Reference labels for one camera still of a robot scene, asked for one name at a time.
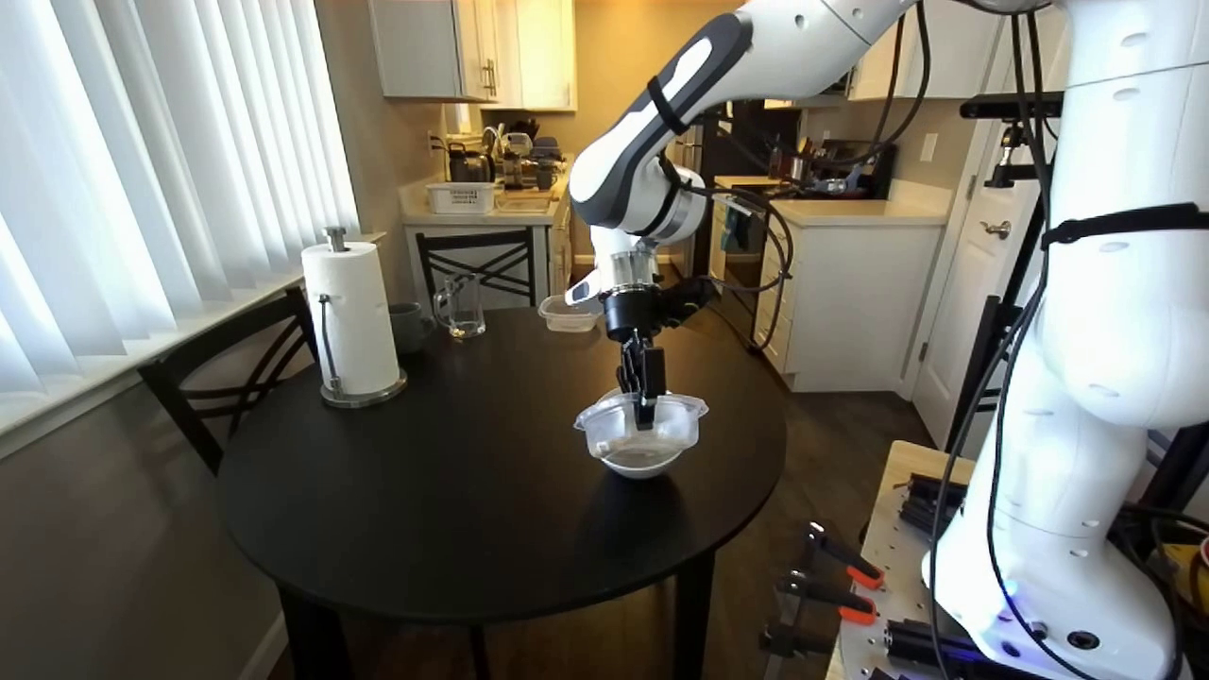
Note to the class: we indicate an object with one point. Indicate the clear plastic bowl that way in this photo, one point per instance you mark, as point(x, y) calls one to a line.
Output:
point(640, 452)

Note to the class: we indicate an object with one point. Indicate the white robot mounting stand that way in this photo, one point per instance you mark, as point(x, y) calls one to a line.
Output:
point(1117, 349)

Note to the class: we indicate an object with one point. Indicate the white paper towel roll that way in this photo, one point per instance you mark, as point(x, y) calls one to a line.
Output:
point(351, 317)

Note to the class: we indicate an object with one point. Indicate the white door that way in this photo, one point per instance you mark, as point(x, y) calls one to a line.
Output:
point(986, 223)

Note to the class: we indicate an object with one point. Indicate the orange handled clamp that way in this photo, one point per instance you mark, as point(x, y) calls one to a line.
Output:
point(842, 600)
point(850, 561)

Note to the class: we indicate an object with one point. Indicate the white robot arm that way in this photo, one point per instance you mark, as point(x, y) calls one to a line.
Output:
point(635, 203)

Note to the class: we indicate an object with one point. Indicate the round black table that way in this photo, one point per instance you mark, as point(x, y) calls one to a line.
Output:
point(470, 495)

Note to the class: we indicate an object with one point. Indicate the clear drinking glass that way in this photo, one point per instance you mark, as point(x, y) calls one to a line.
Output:
point(461, 308)

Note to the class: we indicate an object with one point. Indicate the white kitchen counter cabinet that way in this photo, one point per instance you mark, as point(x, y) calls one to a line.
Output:
point(854, 288)

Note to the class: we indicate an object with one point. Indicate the black chair at left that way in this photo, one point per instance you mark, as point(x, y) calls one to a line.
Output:
point(221, 374)

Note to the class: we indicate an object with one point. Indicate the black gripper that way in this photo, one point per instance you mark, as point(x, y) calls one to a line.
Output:
point(645, 311)

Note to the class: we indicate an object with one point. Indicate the white vertical window blinds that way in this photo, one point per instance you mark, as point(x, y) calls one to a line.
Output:
point(157, 161)

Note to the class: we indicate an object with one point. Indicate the black chair behind table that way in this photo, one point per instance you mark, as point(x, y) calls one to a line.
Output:
point(501, 260)

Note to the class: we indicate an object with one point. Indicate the metal paper towel holder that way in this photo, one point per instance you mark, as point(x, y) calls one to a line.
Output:
point(336, 239)

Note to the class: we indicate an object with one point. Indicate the white upper kitchen cabinets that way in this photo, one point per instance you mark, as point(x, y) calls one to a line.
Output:
point(504, 54)

